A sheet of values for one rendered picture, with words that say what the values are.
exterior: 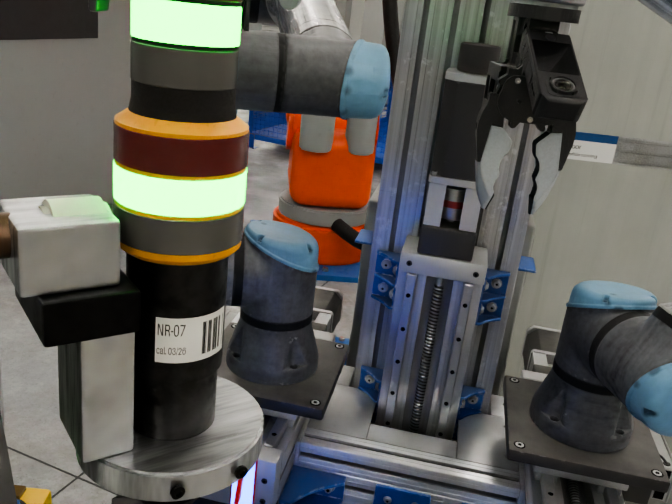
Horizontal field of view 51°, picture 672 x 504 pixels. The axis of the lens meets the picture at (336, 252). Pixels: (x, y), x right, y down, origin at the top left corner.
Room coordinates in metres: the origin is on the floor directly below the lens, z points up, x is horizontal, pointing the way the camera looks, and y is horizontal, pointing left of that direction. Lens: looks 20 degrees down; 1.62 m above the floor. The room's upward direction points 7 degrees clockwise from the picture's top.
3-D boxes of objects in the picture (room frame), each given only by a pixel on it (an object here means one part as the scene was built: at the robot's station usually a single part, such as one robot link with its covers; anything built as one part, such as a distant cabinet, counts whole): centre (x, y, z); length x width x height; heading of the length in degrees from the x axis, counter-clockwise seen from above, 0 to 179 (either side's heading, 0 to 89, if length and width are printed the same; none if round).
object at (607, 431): (0.95, -0.41, 1.09); 0.15 x 0.15 x 0.10
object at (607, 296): (0.95, -0.41, 1.20); 0.13 x 0.12 x 0.14; 13
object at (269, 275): (1.03, 0.09, 1.20); 0.13 x 0.12 x 0.14; 101
